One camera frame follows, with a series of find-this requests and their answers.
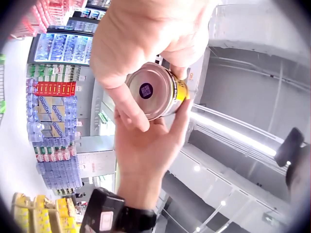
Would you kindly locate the person's right hand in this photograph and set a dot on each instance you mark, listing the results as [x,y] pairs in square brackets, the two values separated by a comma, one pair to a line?
[145,160]

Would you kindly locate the person's left hand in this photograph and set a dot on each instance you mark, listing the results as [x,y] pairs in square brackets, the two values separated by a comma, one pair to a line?
[136,31]

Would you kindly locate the person's left fingers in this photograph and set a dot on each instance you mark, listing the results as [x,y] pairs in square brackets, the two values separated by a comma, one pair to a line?
[178,72]

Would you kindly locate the person's right fingers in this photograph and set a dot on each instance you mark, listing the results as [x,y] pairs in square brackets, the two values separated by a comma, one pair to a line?
[119,117]

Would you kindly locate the person's right thumb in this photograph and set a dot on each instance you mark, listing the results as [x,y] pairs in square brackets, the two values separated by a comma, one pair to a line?
[183,121]

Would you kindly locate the person's left thumb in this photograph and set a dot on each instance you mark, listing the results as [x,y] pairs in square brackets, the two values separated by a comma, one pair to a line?
[126,106]

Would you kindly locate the yellow tin can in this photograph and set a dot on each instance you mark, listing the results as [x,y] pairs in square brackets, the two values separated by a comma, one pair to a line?
[158,97]

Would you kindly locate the long ceiling strip light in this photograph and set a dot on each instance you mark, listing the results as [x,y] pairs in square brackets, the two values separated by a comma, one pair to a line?
[233,133]

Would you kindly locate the stack of bottled water packs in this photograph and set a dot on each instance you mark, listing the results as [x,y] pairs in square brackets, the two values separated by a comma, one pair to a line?
[56,126]

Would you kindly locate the lit drinks cooler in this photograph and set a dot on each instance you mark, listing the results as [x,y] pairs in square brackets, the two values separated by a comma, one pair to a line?
[63,47]

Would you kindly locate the black wrist band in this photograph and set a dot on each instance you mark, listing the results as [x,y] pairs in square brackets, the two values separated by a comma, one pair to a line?
[114,213]

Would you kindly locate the full shop shelf red goods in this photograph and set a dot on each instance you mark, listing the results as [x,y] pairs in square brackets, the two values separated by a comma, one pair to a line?
[46,14]

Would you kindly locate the full shop shelf yellow goods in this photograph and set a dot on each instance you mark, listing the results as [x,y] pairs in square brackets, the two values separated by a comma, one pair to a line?
[43,213]

